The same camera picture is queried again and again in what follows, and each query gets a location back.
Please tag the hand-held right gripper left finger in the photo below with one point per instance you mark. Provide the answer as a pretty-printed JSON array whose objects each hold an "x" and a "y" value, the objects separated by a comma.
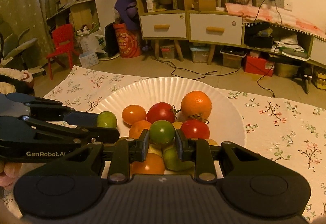
[{"x": 145, "y": 145}]

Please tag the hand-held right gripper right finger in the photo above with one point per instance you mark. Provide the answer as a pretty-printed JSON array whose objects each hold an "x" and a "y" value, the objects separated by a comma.
[{"x": 179, "y": 145}]

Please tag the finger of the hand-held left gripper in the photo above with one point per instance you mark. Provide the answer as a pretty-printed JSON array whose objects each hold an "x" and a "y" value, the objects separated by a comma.
[
  {"x": 84, "y": 119},
  {"x": 101, "y": 135}
]

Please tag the small orange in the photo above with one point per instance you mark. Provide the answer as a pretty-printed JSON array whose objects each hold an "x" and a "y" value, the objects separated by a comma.
[{"x": 138, "y": 130}]

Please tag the green jujube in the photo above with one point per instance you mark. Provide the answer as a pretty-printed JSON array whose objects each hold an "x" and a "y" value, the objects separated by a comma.
[
  {"x": 175, "y": 161},
  {"x": 108, "y": 119}
]

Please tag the green-brown tomato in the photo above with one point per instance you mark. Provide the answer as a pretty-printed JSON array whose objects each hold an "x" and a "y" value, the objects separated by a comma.
[{"x": 162, "y": 131}]

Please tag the red tomato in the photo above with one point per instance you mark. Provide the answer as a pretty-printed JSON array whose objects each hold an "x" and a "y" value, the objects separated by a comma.
[
  {"x": 161, "y": 112},
  {"x": 195, "y": 129}
]

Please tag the large orange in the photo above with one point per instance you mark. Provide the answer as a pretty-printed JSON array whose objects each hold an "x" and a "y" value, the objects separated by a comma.
[{"x": 196, "y": 104}]

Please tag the white ribbed plate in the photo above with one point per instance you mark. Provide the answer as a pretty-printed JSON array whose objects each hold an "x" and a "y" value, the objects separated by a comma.
[{"x": 158, "y": 91}]

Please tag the person's left hand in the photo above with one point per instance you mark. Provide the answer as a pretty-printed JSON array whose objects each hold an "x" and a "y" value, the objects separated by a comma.
[{"x": 7, "y": 173}]

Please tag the pale blue box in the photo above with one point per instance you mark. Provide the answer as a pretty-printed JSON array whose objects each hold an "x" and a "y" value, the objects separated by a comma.
[{"x": 88, "y": 59}]

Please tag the white fleece jacket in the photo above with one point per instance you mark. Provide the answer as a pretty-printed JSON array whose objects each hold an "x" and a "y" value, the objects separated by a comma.
[{"x": 12, "y": 80}]

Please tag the white plastic bag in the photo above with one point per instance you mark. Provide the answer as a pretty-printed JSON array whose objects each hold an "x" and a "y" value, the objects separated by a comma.
[{"x": 90, "y": 44}]

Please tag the black flat panel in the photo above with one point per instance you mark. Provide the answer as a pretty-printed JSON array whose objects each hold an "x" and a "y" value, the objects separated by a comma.
[{"x": 110, "y": 40}]

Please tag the red plastic chair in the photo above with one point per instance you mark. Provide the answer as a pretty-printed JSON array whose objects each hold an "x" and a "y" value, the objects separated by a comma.
[{"x": 62, "y": 38}]

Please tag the orange patterned bin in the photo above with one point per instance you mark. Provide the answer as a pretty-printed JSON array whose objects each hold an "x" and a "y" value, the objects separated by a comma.
[{"x": 127, "y": 40}]

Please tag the small clear storage box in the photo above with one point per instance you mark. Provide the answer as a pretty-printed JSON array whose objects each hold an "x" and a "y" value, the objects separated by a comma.
[{"x": 167, "y": 53}]

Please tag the blue-lid storage box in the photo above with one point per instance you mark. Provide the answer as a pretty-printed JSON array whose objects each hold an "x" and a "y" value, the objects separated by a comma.
[{"x": 200, "y": 54}]

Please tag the grey chair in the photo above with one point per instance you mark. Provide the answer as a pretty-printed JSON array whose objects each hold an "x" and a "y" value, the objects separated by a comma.
[{"x": 15, "y": 48}]

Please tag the black-lid storage box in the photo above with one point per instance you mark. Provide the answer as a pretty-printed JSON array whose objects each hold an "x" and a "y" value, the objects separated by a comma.
[{"x": 233, "y": 59}]

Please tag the floral tablecloth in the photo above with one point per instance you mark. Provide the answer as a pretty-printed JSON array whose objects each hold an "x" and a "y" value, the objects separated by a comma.
[{"x": 280, "y": 124}]

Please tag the red box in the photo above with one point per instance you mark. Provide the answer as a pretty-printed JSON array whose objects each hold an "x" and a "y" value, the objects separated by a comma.
[{"x": 258, "y": 66}]

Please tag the purple bag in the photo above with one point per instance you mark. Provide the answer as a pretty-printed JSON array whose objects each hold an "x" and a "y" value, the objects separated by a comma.
[{"x": 127, "y": 7}]

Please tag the tall yellow cabinet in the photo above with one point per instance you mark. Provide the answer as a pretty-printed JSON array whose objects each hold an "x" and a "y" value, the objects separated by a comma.
[{"x": 163, "y": 25}]

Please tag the short yellow cabinet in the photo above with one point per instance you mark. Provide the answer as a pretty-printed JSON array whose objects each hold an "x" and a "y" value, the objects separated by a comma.
[{"x": 215, "y": 28}]

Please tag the beige bin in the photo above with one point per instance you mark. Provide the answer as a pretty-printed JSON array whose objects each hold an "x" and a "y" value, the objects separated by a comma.
[{"x": 286, "y": 70}]

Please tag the black device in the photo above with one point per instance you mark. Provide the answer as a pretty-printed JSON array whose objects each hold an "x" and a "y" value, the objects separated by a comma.
[{"x": 259, "y": 40}]

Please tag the black tripod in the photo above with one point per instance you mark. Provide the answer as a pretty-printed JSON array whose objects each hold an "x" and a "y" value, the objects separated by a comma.
[{"x": 303, "y": 76}]

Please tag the brown cardboard box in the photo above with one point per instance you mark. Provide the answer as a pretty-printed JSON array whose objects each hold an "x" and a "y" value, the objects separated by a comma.
[{"x": 205, "y": 5}]

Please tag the yellow rack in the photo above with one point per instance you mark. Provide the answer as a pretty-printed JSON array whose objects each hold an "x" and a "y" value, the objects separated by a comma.
[{"x": 319, "y": 79}]

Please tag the low yellow cabinet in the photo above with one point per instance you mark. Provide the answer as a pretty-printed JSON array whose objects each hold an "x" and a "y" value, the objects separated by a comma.
[{"x": 318, "y": 51}]

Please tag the pink patterned cloth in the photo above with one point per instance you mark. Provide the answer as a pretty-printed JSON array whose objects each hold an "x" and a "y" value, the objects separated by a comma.
[{"x": 293, "y": 20}]

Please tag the grey wall socket panel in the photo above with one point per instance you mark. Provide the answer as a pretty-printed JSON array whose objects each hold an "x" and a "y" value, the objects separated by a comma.
[{"x": 279, "y": 1}]

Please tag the white wall socket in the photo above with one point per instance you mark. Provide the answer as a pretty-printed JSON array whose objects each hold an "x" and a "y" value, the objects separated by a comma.
[{"x": 288, "y": 5}]

